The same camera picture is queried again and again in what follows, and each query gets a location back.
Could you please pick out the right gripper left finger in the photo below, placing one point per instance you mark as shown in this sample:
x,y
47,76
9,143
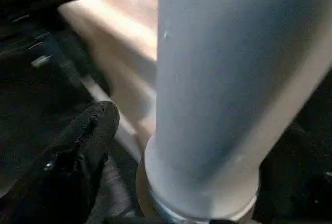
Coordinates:
x,y
67,177

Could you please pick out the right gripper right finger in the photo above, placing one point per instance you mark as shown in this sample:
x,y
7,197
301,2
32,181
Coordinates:
x,y
301,182

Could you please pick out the white plastic table leg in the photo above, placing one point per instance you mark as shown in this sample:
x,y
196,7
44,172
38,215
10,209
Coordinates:
x,y
228,79

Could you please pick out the white plastic table top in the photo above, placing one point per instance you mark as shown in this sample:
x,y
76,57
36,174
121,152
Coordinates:
x,y
119,42

